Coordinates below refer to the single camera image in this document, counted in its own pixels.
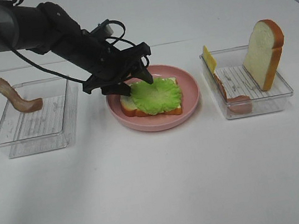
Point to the bacon strip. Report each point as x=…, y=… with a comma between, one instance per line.
x=20, y=104
x=241, y=104

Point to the yellow cheese slice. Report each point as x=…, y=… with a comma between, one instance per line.
x=209, y=59

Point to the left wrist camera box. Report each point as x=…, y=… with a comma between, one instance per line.
x=104, y=30

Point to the bread slice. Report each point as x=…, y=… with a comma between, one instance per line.
x=264, y=53
x=129, y=108

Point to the clear left plastic container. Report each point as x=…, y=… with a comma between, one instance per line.
x=53, y=127

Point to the pink round plate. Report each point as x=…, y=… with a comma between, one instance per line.
x=191, y=95

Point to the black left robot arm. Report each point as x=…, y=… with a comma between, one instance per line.
x=48, y=27

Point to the green lettuce leaf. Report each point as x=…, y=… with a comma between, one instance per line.
x=164, y=95

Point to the clear plastic container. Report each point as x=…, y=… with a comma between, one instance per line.
x=237, y=81
x=53, y=127

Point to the clear right plastic container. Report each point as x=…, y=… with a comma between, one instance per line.
x=237, y=81

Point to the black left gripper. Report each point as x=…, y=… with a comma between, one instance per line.
x=111, y=67

